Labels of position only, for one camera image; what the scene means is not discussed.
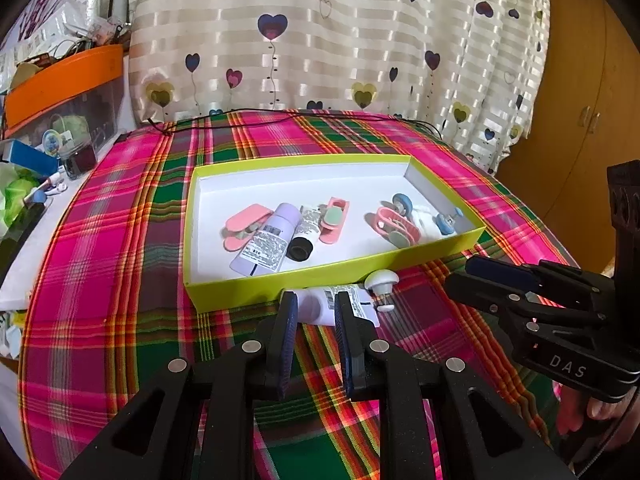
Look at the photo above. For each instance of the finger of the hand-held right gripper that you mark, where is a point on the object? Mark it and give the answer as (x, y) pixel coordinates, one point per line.
(475, 292)
(500, 271)

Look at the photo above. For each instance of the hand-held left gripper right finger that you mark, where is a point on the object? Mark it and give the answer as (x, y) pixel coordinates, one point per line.
(345, 350)

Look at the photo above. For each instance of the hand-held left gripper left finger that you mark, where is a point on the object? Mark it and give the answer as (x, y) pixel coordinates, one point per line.
(287, 345)

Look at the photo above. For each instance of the white tube lavender cap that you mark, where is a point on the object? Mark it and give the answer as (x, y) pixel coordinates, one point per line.
(317, 307)

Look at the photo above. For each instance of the yellow-green shallow box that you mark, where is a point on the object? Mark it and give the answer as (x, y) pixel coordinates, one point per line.
(280, 285)

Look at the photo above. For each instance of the white tube black cap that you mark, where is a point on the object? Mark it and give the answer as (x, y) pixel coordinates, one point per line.
(302, 247)

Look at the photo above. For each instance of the lavender cream tube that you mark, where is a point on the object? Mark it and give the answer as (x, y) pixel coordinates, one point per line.
(265, 247)

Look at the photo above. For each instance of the blue knob roller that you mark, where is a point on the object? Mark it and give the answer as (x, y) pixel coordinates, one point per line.
(402, 205)

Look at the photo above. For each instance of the small round blue container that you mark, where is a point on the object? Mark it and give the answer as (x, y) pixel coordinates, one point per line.
(51, 141)

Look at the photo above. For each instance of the person's right hand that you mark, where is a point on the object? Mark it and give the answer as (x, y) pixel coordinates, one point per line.
(602, 409)

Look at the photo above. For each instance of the pink green plaid tablecloth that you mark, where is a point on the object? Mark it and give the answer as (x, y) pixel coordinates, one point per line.
(125, 260)

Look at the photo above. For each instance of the brown wooden wardrobe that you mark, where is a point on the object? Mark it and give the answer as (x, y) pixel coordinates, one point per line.
(575, 85)

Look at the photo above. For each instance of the white side cabinet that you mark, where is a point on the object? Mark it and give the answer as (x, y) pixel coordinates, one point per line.
(50, 250)

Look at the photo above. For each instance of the dark glass jar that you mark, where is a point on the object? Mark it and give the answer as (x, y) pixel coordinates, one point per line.
(80, 162)

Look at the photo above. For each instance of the pile of small boxes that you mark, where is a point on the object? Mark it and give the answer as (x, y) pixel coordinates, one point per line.
(10, 335)

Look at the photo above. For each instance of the cream striped heart curtain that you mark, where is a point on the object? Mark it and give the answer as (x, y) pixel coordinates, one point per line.
(325, 50)

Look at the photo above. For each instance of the black phone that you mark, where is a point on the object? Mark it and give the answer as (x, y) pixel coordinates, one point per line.
(20, 235)

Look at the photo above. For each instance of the green white crumpled cloth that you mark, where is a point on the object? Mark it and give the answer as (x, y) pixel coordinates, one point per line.
(17, 185)

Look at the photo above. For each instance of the blue cardboard box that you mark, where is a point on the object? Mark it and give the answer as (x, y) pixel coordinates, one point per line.
(30, 157)

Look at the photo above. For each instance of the orange-lidded clear storage bin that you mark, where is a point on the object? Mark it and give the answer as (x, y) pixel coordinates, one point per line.
(60, 77)

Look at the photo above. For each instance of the pile of white packets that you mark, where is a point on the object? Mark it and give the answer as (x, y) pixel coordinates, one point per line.
(55, 25)

